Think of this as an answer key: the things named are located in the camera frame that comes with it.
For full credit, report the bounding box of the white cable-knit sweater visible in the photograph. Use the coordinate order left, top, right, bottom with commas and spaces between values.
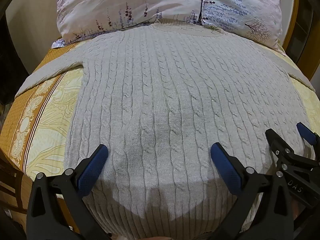
15, 19, 316, 239

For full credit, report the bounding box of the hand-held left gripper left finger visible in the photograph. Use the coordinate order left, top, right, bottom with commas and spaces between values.
26, 144, 112, 240

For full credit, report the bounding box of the brown wooden chair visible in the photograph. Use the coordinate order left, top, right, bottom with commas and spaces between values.
0, 152, 28, 217

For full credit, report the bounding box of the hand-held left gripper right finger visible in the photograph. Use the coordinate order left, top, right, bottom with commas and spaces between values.
211, 142, 295, 240

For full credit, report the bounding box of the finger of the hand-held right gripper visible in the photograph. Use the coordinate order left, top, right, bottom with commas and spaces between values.
297, 122, 320, 153
265, 129, 320, 167

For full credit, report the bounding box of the yellow patterned bed sheet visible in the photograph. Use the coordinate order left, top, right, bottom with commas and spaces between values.
0, 36, 320, 235

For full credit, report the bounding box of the floral pillow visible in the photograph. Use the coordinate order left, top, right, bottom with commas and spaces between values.
51, 0, 286, 55

